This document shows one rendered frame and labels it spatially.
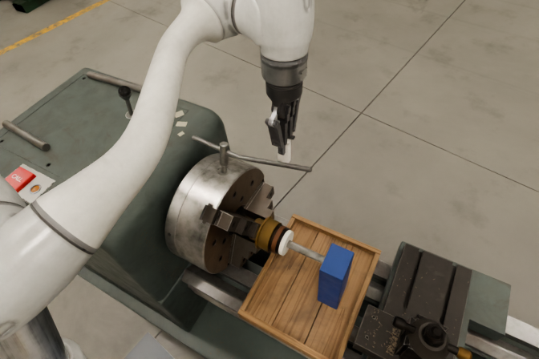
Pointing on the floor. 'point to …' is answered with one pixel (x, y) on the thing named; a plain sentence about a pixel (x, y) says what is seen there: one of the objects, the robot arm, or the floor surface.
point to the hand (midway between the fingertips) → (284, 150)
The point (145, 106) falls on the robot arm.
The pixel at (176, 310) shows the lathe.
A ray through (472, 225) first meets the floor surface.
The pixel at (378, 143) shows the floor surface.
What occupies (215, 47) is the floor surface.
